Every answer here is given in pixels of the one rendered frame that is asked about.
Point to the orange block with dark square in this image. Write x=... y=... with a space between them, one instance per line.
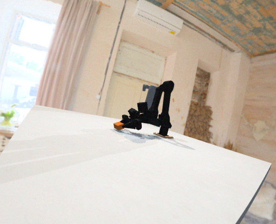
x=118 y=125

